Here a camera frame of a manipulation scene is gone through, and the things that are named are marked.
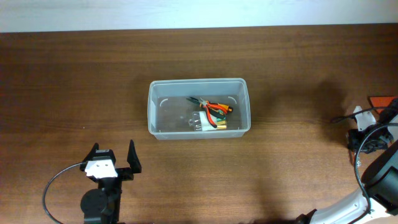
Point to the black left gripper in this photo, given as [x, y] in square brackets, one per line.
[123, 173]

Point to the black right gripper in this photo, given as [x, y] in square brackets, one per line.
[363, 142]

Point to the red wooden-handled scraper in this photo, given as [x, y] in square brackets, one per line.
[382, 103]

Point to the clear screwdriver set case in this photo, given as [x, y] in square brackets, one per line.
[199, 122]

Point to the red handled pliers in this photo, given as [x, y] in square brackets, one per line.
[211, 119]

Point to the orange black pliers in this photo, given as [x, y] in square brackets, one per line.
[199, 102]

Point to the socket bit rail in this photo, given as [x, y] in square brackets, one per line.
[353, 160]

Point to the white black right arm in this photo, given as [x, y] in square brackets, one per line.
[376, 196]

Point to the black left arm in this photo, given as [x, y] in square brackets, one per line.
[102, 204]

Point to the clear plastic container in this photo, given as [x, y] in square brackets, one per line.
[168, 109]

